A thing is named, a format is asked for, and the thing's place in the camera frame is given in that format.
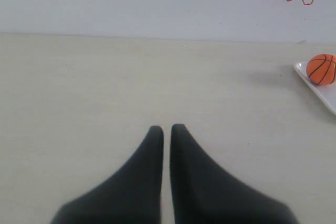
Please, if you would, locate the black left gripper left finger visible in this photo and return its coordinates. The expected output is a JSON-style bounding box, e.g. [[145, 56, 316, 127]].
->
[[52, 126, 164, 223]]

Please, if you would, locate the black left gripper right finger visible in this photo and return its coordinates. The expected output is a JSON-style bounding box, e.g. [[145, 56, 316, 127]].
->
[[170, 124, 298, 223]]

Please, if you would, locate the small orange basketball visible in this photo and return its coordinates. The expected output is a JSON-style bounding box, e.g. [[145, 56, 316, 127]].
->
[[306, 54, 335, 86]]

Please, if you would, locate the white plastic tray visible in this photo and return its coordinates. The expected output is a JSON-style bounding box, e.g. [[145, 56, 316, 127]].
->
[[293, 61, 336, 115]]

